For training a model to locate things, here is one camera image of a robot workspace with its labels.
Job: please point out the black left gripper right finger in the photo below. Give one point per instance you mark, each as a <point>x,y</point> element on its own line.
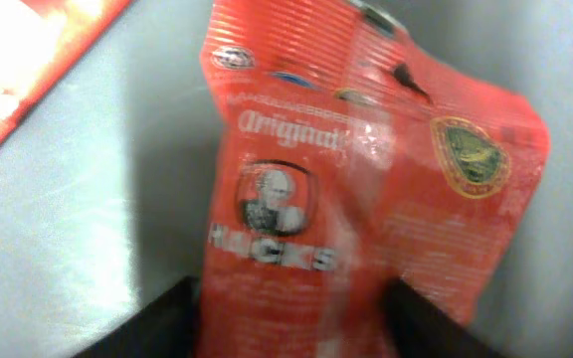
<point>420,329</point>

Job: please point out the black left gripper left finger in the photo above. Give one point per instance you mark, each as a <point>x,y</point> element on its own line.
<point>165,328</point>

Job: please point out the red Hacks candy bag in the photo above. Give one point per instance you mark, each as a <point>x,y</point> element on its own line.
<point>350,157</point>

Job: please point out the red Nescafe packet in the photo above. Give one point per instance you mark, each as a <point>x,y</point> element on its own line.
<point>40,40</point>

